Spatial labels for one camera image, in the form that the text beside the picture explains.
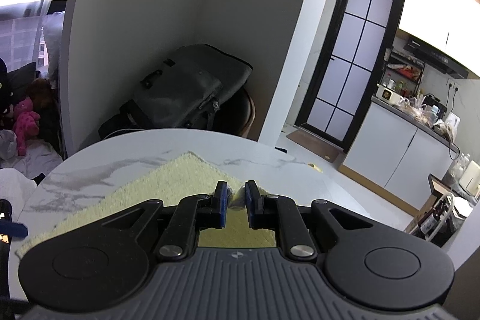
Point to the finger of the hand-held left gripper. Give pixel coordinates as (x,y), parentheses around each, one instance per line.
(15,230)

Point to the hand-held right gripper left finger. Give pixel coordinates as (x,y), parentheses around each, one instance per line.
(223,205)

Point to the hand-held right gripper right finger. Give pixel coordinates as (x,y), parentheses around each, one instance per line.
(249,205)

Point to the pale yellow towel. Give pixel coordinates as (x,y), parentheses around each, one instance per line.
(157,185)

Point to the brown door mat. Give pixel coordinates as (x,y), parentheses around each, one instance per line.
(313,145)

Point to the dark brown chair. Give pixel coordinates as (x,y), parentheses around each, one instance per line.
(243,113)

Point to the pink plush toy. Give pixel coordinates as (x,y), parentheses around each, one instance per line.
(27,121)

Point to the grey backpack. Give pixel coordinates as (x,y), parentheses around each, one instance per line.
(180,91)

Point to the brown plush toy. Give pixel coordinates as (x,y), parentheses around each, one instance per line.
(39,93)

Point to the white lower cabinet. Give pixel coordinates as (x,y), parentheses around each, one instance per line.
(390,155)

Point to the white cabinet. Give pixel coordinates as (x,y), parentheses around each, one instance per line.
(442,9)
(390,155)

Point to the black framed glass door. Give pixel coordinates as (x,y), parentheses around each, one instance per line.
(348,69)

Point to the white electric cooker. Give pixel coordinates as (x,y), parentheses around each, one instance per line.
(388,94)

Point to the dark wine bottle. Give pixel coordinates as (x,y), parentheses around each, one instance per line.
(431,220)

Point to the white trolley rack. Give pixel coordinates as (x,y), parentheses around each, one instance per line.
(446,207)

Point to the black spice rack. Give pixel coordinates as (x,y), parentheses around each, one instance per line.
(407,70)

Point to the black countertop appliance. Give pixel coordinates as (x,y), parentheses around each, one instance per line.
(435,100)

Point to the white kettle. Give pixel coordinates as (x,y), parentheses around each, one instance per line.
(452,121)

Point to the white boxy appliance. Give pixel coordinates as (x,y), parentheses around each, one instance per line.
(470,177)

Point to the black range hood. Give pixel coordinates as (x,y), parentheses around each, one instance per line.
(438,55)

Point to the white upper cabinet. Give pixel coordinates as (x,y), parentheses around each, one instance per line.
(442,9)

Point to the wall socket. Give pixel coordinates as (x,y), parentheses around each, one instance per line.
(453,84)

